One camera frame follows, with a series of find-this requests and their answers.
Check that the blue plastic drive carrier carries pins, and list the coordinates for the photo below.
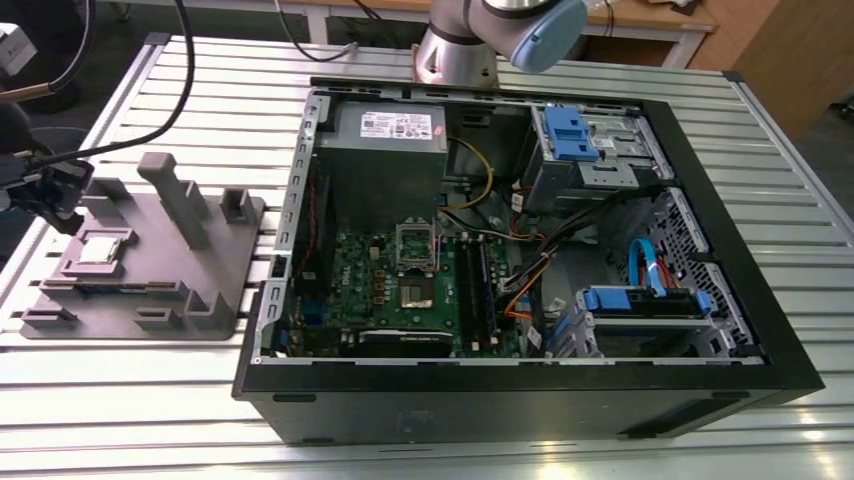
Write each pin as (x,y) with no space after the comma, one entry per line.
(567,135)

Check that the CPU socket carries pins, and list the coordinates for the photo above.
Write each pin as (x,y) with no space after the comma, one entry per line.
(416,297)

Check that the long motherboard RAM slot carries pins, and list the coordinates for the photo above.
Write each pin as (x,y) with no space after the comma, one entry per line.
(460,290)
(480,290)

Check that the grey power supply unit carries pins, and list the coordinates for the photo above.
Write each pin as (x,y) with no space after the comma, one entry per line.
(373,175)

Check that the white rounded wrist camera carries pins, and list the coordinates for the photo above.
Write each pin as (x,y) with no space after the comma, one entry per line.
(16,45)

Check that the black graphics card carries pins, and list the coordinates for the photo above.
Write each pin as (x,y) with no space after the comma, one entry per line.
(400,342)

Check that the wooden desk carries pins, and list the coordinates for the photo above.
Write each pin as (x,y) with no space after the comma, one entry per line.
(654,20)

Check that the silver metal disk bay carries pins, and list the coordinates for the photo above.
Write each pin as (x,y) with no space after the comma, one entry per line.
(640,326)

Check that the silver square CPU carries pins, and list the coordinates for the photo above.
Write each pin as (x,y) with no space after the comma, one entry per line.
(100,250)

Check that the grey metal drive cage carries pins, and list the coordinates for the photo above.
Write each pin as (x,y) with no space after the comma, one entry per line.
(600,175)

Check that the grey plastic parts rack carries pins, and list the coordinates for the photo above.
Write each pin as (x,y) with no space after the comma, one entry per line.
(160,260)

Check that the green motherboard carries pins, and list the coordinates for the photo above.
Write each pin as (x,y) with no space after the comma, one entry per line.
(360,310)

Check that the black disk in blue carrier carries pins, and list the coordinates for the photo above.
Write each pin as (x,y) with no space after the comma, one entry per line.
(610,297)

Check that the brown wooden cabinet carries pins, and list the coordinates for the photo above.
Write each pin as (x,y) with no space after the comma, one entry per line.
(787,60)

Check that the black open PC case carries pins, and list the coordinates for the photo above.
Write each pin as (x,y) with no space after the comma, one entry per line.
(534,400)

